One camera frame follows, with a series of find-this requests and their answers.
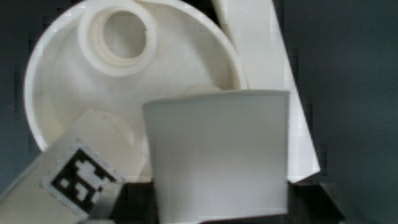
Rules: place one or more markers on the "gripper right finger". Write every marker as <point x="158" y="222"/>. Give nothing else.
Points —
<point x="316" y="202"/>

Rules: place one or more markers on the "white right border rail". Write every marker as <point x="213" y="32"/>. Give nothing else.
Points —
<point x="247" y="19"/>

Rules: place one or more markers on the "white round stool seat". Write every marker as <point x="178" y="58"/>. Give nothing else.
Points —
<point x="128" y="51"/>

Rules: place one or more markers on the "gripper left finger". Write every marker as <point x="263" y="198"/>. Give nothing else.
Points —
<point x="126" y="205"/>

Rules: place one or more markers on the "white stool leg with tags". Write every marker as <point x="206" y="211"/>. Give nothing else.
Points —
<point x="87" y="160"/>

